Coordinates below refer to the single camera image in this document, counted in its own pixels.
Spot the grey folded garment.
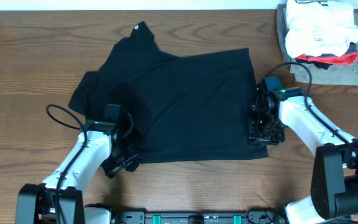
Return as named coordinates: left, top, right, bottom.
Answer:
left=276, top=4, right=358, bottom=86

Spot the white folded garment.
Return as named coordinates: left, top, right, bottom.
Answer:
left=285, top=0, right=358, bottom=58

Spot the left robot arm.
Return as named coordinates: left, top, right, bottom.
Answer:
left=15, top=104, right=137, bottom=223

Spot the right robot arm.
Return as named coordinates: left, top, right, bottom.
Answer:
left=249, top=77, right=358, bottom=223

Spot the black t-shirt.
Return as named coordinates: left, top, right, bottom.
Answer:
left=68, top=22, right=268, bottom=171

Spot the red and black folded garment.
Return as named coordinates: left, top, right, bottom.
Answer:
left=295, top=42, right=358, bottom=70

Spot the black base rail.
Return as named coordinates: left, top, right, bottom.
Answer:
left=84, top=203, right=353, bottom=224

